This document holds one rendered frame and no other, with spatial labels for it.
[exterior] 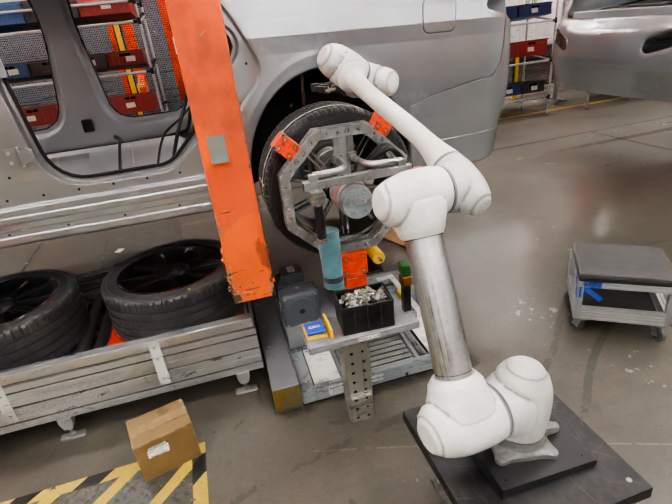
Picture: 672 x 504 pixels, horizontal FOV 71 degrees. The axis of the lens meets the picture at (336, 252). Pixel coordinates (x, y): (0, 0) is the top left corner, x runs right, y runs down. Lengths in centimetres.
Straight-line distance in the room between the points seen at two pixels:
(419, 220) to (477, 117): 146
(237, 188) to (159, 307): 69
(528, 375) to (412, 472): 70
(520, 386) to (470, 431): 19
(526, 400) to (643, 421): 93
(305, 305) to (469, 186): 112
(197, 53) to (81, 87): 242
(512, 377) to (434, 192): 53
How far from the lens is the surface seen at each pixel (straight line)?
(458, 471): 152
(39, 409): 235
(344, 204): 180
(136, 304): 218
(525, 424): 140
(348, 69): 154
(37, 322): 235
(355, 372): 188
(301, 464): 195
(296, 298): 213
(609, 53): 413
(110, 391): 225
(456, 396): 126
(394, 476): 188
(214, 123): 168
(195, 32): 166
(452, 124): 252
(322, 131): 186
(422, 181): 120
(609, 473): 161
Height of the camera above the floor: 149
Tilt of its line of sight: 26 degrees down
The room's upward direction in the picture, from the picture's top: 6 degrees counter-clockwise
